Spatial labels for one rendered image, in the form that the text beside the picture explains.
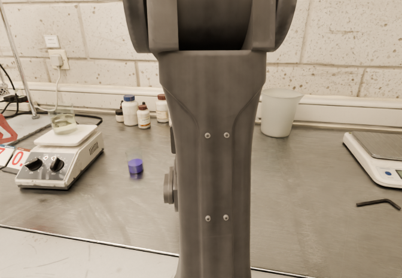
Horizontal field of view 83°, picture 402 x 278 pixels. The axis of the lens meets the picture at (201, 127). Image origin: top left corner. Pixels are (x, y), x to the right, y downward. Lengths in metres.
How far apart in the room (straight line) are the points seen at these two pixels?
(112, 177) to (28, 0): 0.90
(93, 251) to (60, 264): 0.05
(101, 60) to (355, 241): 1.06
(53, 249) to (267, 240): 0.38
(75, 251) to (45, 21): 0.99
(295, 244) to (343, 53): 0.72
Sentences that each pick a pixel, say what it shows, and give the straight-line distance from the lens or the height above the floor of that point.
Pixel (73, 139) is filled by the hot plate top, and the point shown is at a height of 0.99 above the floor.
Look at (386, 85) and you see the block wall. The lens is 1.09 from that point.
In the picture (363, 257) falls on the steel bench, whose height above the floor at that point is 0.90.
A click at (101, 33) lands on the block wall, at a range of 1.11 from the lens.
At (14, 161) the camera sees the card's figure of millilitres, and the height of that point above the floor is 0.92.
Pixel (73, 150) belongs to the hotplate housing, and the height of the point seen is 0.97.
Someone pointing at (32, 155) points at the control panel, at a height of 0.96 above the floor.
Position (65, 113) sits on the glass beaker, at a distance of 0.69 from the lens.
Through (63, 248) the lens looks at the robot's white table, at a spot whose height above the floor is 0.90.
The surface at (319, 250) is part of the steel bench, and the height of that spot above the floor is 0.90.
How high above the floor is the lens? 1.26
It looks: 24 degrees down
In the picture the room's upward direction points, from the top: straight up
